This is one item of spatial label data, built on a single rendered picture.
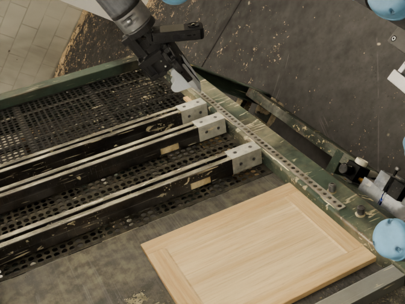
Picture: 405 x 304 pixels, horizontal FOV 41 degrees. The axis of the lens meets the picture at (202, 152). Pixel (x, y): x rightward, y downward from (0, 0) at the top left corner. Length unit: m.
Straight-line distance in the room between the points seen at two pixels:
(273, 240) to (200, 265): 0.24
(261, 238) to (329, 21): 1.89
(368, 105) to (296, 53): 0.69
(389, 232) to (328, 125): 2.05
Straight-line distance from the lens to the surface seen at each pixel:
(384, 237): 1.07
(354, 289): 1.54
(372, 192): 1.89
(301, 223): 1.76
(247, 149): 2.01
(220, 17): 4.20
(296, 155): 2.00
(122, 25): 1.19
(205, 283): 1.60
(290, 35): 3.53
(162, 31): 1.21
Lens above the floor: 2.25
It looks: 35 degrees down
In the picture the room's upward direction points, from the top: 75 degrees counter-clockwise
